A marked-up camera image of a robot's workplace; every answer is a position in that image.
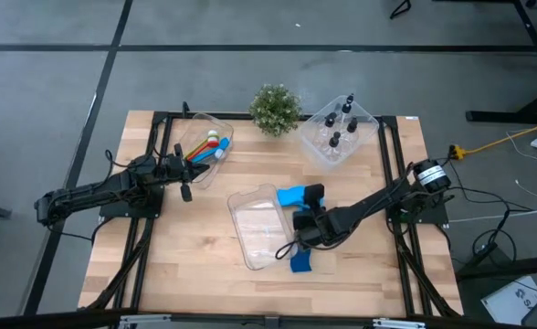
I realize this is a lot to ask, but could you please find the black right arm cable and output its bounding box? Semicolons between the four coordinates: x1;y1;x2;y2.
274;238;300;260

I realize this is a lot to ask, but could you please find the black table leg bar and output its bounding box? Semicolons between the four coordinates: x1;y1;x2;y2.
455;255;537;282

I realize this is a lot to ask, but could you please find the clear plastic bin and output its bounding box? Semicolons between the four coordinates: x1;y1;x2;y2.
171;111;236;189
299;94;381;172
226;183;298;271

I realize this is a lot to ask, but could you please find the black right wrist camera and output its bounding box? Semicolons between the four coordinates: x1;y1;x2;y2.
303;183;326;212

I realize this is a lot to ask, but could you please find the small green potted plant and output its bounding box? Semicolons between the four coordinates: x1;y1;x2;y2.
248;82;304;138

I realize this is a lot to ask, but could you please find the black aluminium rig frame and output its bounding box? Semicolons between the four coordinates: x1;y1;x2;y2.
0;109;537;329

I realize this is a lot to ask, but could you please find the clear soap bottle black pump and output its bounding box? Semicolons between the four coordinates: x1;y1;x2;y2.
316;112;338;141
321;131;342;159
336;93;356;123
341;116;360;147

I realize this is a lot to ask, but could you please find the black desk leg frame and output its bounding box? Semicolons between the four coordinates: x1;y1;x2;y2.
465;0;537;125

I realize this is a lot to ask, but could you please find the yellow extension cord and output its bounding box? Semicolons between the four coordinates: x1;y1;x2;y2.
459;116;537;155

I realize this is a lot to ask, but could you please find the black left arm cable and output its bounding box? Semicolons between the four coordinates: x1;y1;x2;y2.
103;148;137;173

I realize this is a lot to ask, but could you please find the red dish brush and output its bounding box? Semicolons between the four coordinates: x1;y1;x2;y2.
186;138;221;162

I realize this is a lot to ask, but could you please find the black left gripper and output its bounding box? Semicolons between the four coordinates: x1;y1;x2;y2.
158;143;211;203

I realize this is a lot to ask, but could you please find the black floor cable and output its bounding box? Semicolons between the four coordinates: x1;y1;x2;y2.
446;154;525;266

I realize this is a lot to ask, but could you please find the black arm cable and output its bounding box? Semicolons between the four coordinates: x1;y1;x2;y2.
103;148;137;173
274;238;300;260

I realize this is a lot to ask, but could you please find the yellow-green dish brush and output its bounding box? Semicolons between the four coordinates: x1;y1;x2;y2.
184;129;220;160

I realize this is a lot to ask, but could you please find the silver frame bracket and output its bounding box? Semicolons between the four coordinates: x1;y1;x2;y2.
372;318;427;329
117;313;174;326

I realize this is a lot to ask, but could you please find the thin white cable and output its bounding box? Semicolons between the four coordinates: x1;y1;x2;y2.
505;130;537;198

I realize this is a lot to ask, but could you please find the thick white cable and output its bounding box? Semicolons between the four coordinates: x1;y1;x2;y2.
448;204;537;224

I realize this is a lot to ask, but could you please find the white printed box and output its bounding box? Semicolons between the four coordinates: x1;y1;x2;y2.
480;274;537;326

